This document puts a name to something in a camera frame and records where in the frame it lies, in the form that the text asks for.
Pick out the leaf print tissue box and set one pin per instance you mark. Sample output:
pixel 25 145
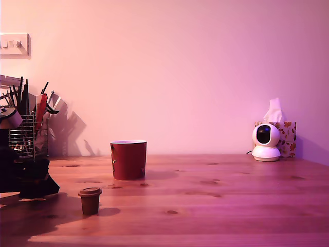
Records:
pixel 289 139

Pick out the black spatula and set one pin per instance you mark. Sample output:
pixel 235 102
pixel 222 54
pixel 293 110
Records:
pixel 25 100

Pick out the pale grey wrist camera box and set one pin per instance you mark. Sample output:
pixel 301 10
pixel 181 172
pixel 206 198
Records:
pixel 11 118

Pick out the red utensil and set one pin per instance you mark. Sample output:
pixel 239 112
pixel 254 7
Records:
pixel 41 108

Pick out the white wall rail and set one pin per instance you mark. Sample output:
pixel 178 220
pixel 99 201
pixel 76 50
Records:
pixel 10 80

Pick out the small white round camera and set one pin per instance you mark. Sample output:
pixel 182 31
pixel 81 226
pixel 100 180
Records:
pixel 266 154

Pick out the light brown coffee capsule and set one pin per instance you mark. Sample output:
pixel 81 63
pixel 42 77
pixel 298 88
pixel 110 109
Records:
pixel 90 203

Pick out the white tissue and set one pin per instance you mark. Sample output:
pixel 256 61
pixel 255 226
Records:
pixel 273 110

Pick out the metal tongs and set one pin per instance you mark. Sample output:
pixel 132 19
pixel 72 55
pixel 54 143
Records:
pixel 53 106

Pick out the red coffee cup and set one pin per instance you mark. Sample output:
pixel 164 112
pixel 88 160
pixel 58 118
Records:
pixel 129 159

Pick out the thin black stick utensil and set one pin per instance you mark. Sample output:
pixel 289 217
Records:
pixel 45 87

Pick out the white wall switch plate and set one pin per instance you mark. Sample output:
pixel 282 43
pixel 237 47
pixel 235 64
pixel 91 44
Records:
pixel 15 51

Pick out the black chopstick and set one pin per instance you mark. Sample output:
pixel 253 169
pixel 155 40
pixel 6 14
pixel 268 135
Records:
pixel 20 87

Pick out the brown chopstick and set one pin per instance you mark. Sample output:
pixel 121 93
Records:
pixel 9 101

